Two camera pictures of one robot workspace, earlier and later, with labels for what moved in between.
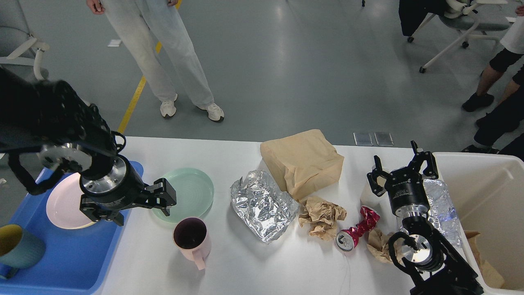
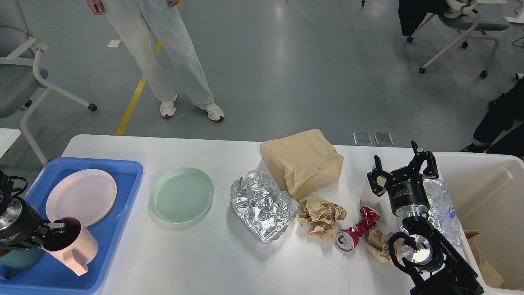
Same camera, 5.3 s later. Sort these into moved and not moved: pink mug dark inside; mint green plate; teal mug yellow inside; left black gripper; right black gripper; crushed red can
Moved: pink mug dark inside; left black gripper
Not moved: right black gripper; crushed red can; teal mug yellow inside; mint green plate
